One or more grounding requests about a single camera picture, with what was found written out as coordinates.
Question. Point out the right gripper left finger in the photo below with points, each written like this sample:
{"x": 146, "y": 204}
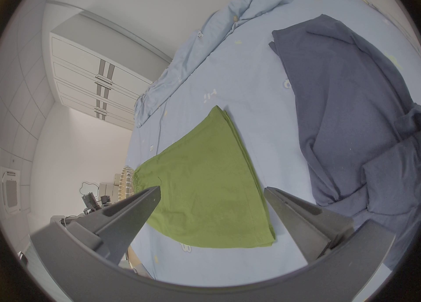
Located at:
{"x": 128, "y": 218}

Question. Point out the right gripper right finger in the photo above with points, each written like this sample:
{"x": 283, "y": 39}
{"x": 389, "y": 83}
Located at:
{"x": 306, "y": 221}

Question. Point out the green shorts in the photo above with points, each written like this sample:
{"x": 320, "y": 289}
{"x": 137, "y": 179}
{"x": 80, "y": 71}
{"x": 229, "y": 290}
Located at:
{"x": 210, "y": 179}

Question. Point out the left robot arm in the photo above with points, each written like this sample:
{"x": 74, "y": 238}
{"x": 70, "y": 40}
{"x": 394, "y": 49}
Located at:
{"x": 89, "y": 202}

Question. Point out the round woven basket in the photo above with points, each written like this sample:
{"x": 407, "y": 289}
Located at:
{"x": 126, "y": 182}

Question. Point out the dark blue garment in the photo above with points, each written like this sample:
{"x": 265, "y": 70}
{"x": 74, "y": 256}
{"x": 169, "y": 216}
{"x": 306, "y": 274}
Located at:
{"x": 345, "y": 96}

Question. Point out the bed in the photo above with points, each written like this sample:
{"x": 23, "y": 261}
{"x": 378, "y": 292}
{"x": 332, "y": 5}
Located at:
{"x": 263, "y": 96}

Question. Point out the white ceiling air conditioner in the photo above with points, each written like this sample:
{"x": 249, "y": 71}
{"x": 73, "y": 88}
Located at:
{"x": 10, "y": 190}

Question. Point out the white wardrobe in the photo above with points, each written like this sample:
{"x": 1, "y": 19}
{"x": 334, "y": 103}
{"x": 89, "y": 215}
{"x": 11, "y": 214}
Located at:
{"x": 75, "y": 73}

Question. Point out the pale blue quilt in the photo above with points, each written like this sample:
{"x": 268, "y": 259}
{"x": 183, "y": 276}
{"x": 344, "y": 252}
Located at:
{"x": 197, "y": 53}

